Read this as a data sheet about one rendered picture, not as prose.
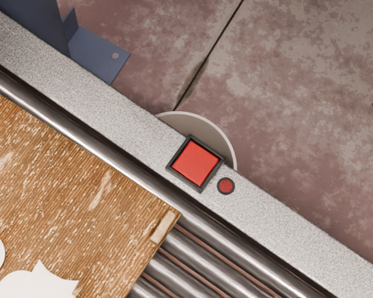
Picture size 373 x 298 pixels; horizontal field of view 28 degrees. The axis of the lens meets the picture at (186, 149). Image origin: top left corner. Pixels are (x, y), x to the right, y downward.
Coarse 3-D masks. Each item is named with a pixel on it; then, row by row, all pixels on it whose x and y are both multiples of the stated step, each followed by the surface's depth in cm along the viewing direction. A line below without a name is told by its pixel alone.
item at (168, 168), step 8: (192, 136) 129; (184, 144) 129; (200, 144) 129; (176, 152) 128; (216, 152) 128; (224, 160) 129; (168, 168) 127; (216, 168) 128; (176, 176) 127; (208, 176) 127; (192, 184) 127; (200, 192) 127
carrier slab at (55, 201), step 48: (0, 96) 129; (0, 144) 127; (48, 144) 127; (0, 192) 124; (48, 192) 125; (96, 192) 125; (144, 192) 125; (48, 240) 122; (96, 240) 123; (144, 240) 123; (96, 288) 120
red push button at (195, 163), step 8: (192, 144) 129; (184, 152) 128; (192, 152) 129; (200, 152) 129; (208, 152) 129; (176, 160) 128; (184, 160) 128; (192, 160) 128; (200, 160) 128; (208, 160) 128; (216, 160) 128; (176, 168) 128; (184, 168) 128; (192, 168) 128; (200, 168) 128; (208, 168) 128; (184, 176) 128; (192, 176) 127; (200, 176) 127; (200, 184) 127
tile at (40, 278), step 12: (36, 264) 120; (12, 276) 119; (24, 276) 120; (36, 276) 120; (48, 276) 120; (0, 288) 119; (12, 288) 119; (24, 288) 119; (36, 288) 119; (48, 288) 119; (60, 288) 119; (72, 288) 119
